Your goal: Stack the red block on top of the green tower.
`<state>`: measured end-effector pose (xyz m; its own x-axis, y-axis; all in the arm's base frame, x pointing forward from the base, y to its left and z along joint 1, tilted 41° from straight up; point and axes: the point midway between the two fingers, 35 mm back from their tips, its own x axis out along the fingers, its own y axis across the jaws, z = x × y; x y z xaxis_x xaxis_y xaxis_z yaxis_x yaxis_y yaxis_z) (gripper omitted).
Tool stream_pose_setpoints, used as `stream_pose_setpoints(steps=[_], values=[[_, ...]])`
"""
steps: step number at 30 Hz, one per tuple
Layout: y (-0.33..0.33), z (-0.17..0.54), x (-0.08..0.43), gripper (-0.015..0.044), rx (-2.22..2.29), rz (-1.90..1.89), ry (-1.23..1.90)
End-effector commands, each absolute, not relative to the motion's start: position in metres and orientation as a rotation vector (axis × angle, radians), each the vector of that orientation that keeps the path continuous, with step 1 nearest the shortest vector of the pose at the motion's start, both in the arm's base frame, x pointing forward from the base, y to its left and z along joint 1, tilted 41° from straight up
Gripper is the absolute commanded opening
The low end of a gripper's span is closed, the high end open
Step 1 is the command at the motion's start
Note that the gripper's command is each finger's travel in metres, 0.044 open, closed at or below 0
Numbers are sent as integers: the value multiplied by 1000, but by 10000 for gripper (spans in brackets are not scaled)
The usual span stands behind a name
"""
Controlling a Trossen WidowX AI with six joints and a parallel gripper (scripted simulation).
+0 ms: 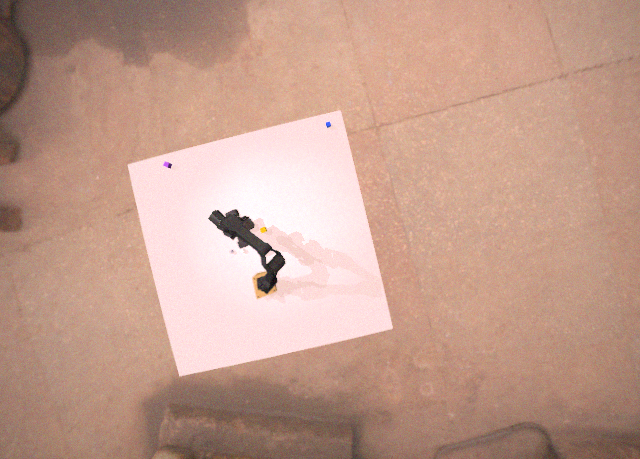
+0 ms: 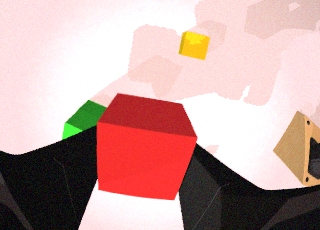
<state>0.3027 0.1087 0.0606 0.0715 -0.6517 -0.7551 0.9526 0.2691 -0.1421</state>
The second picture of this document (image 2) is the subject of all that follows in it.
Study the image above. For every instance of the green block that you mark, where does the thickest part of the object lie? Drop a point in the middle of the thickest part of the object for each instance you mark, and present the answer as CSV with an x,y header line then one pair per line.
x,y
93,108
79,121

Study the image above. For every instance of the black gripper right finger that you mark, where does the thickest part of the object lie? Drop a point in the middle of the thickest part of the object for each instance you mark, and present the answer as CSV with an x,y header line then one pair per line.
x,y
214,197

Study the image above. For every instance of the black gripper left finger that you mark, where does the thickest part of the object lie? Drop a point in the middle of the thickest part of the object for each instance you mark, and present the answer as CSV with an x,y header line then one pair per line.
x,y
49,188

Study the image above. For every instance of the red block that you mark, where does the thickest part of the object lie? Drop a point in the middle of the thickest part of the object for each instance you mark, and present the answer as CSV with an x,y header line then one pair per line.
x,y
143,147

